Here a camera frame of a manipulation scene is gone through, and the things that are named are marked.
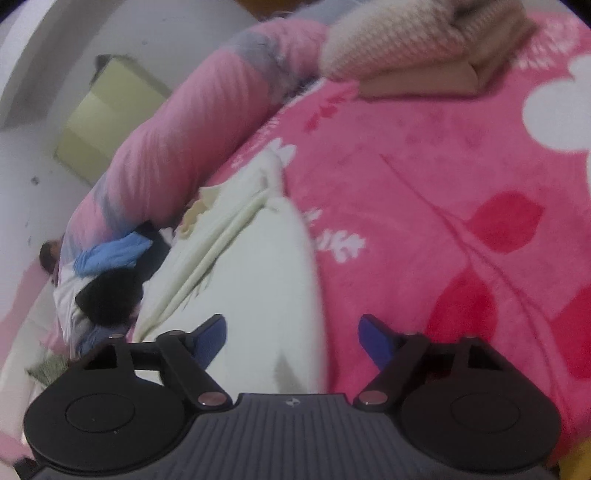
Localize blue denim jeans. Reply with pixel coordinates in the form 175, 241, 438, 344
76, 325, 118, 357

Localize pink floral bed blanket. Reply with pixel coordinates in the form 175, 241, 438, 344
0, 13, 591, 462

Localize white shirt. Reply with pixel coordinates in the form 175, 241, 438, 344
53, 262, 93, 358

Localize white fleece garment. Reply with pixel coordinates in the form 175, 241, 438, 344
132, 148, 327, 398

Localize folded beige knit sweater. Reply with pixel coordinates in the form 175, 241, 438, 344
318, 1, 537, 99

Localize pink grey rolled duvet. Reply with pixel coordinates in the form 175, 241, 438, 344
60, 18, 328, 264

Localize black garment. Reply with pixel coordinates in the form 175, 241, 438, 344
75, 222, 170, 327

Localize blue shirt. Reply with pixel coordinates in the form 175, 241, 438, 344
73, 232, 153, 277

